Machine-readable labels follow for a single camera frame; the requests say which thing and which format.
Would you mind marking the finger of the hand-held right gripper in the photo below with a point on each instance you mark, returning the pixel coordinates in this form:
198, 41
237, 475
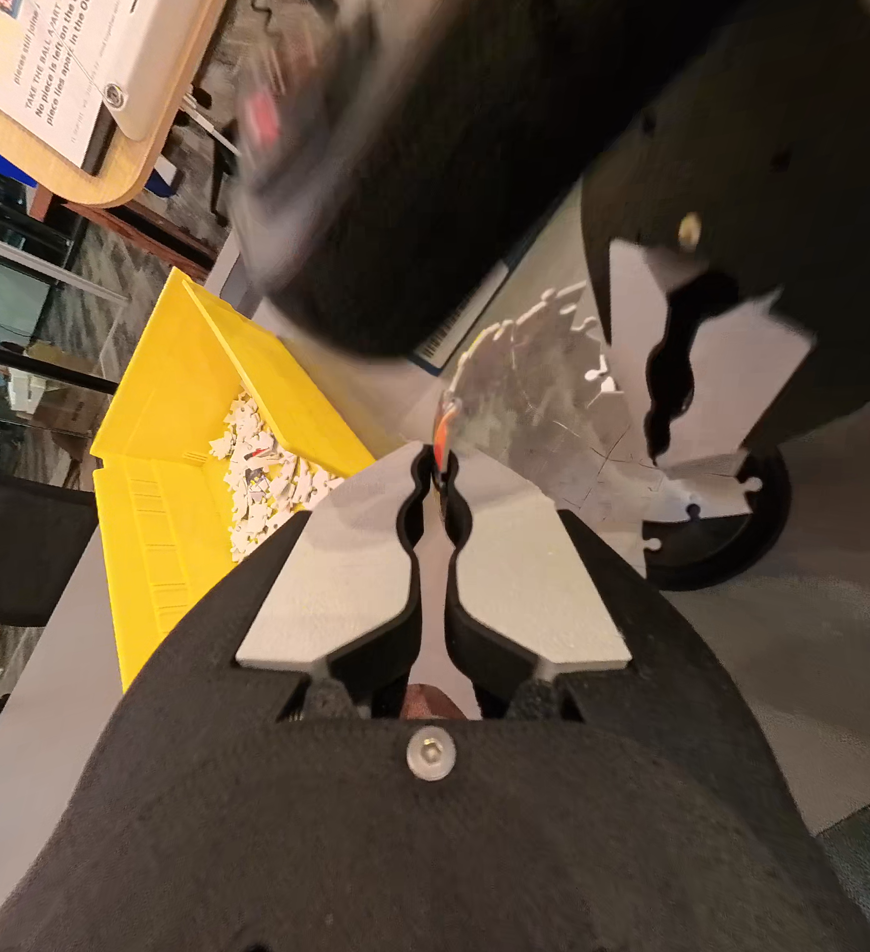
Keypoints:
747, 372
632, 297

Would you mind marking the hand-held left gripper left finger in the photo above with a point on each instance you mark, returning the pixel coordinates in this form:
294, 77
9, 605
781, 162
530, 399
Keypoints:
330, 587

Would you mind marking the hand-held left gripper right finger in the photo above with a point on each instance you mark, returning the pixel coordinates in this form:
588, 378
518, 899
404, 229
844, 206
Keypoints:
539, 595

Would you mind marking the partly built puzzle ball shell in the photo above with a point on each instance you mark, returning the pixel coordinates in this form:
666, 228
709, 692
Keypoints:
539, 401

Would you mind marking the black round ball stand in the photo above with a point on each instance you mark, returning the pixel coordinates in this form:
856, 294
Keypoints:
725, 550

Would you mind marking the yellow plastic bin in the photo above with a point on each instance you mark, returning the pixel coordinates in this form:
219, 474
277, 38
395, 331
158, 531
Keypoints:
159, 372

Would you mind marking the pile of loose puzzle pieces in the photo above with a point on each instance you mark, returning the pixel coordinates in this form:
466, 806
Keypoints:
264, 476

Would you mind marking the blue puzzle box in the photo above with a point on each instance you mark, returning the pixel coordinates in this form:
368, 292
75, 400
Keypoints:
464, 320

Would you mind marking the black mesh chair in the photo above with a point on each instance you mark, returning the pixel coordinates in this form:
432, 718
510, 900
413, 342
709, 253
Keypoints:
18, 543

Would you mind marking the light wooden side table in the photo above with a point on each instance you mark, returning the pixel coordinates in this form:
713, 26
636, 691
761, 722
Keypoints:
85, 182

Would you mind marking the white instruction sign board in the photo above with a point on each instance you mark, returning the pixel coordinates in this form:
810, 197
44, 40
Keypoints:
70, 59

